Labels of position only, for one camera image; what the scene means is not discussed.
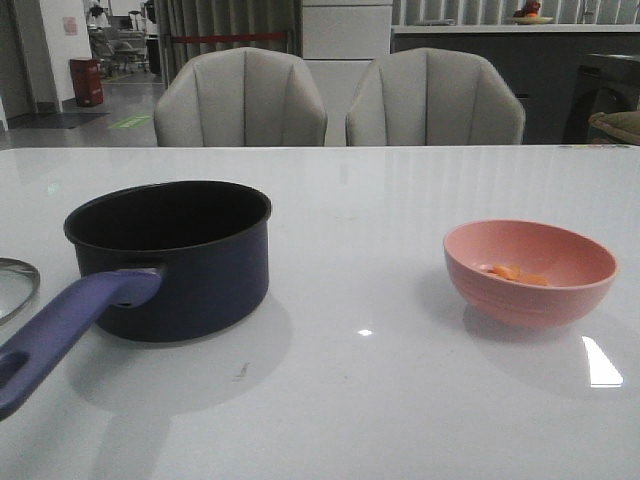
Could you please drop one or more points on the orange ham slices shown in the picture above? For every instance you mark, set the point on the orange ham slices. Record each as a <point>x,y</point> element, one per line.
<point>514,273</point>

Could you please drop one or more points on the pink plastic bowl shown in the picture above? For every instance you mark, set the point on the pink plastic bowl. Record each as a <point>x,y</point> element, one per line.
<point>580,271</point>

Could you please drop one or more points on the glass pot lid blue knob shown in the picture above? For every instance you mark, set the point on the glass pot lid blue knob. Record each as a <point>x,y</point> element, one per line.
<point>20,282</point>

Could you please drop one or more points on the grey upholstered chair left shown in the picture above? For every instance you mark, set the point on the grey upholstered chair left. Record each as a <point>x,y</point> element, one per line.
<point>243,97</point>

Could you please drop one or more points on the grey upholstered chair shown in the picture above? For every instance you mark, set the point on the grey upholstered chair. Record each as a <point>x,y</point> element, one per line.
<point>243,97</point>
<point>433,97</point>

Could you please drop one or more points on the grey upholstered chair right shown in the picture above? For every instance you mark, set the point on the grey upholstered chair right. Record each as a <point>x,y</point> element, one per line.
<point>433,97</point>

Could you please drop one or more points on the white drawer cabinet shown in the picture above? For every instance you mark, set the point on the white drawer cabinet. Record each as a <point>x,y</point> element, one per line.
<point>340,38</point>

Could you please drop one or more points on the red barrier tape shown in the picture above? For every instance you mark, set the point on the red barrier tape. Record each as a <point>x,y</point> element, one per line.
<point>232,38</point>

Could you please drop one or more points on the grey curtain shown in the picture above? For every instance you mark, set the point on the grey curtain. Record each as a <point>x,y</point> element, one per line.
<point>204,18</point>

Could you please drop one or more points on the red bin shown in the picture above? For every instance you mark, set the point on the red bin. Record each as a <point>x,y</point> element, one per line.
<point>86,81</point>

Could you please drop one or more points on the dark grey sideboard counter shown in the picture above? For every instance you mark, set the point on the dark grey sideboard counter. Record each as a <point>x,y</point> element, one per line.
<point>539,62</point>

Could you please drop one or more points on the fruit plate on counter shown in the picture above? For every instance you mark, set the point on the fruit plate on counter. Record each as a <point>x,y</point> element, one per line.
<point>529,13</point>

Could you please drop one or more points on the beige cushion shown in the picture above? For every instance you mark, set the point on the beige cushion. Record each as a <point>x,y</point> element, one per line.
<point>619,127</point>

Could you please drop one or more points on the blue saucepan with handle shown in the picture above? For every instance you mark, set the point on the blue saucepan with handle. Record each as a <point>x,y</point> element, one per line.
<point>158,263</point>

